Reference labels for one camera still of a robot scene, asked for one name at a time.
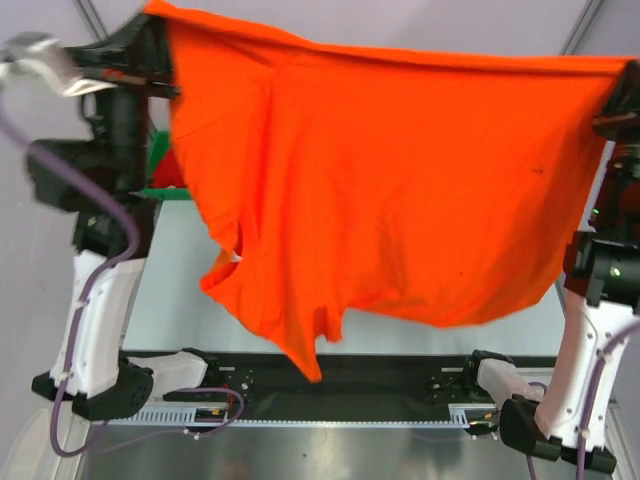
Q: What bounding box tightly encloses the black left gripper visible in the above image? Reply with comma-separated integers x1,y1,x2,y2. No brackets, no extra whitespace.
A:
70,0,186,187

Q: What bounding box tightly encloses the orange t shirt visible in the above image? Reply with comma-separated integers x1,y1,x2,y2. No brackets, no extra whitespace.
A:
145,1,627,382

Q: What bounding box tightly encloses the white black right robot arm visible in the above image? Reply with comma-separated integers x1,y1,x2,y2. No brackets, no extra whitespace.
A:
461,60,639,478

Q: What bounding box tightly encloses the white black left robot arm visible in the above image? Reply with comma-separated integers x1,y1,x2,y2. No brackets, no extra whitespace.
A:
1,13,223,421

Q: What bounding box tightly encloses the green plastic tray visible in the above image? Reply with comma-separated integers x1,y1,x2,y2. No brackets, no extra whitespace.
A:
139,131,191,201

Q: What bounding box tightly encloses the red t shirt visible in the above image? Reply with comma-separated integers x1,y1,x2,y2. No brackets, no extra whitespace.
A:
151,148,186,189

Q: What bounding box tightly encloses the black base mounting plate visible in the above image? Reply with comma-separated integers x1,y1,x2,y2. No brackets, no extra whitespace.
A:
143,352,495,417

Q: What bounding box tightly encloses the left aluminium corner post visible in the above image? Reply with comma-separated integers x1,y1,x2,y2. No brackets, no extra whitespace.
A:
73,0,108,41

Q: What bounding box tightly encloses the aluminium corner post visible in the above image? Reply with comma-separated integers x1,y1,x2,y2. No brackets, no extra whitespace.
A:
560,0,607,55
73,0,108,41

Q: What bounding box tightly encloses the right aluminium corner post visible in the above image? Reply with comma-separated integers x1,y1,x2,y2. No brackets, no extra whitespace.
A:
560,0,607,55

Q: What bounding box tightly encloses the grey slotted cable duct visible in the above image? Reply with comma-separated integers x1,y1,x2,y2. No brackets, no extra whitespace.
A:
109,403,496,429

